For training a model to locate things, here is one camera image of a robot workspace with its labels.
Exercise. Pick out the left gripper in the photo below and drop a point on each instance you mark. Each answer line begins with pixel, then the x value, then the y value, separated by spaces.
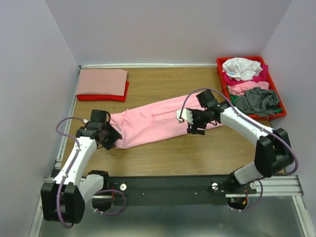
pixel 115 135

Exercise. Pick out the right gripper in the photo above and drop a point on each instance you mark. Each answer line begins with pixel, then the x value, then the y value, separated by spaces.
pixel 192 128

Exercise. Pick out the light pink t-shirt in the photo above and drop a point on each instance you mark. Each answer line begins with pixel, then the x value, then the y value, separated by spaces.
pixel 149 123

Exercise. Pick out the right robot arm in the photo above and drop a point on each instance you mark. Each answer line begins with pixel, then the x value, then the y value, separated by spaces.
pixel 273 151

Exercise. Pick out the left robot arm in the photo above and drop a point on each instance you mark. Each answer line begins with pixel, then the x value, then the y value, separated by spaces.
pixel 64 199

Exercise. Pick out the green garment in bin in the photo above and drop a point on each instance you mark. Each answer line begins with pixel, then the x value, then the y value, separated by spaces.
pixel 262 107

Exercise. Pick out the folded red t-shirt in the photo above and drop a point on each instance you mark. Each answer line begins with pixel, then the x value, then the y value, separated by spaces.
pixel 105 97

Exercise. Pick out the salmon pink garment in bin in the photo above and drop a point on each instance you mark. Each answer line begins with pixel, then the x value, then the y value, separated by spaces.
pixel 239 89

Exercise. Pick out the folded pink t-shirt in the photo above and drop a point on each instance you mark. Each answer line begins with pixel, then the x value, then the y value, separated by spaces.
pixel 102 82

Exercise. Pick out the grey garment in bin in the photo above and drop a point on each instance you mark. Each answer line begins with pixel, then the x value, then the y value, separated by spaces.
pixel 257 92

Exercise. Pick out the white t-shirt in bin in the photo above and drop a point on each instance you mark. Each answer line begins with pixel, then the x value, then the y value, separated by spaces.
pixel 241 69

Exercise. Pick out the magenta garment in bin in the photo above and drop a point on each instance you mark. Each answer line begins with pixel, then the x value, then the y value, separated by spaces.
pixel 261 77

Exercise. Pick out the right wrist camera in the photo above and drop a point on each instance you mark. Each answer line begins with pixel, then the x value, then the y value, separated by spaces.
pixel 184 115

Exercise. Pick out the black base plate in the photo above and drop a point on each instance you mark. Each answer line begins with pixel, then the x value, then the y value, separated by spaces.
pixel 168 190

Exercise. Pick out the aluminium frame rail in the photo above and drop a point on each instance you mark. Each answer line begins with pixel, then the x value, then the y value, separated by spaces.
pixel 65 198

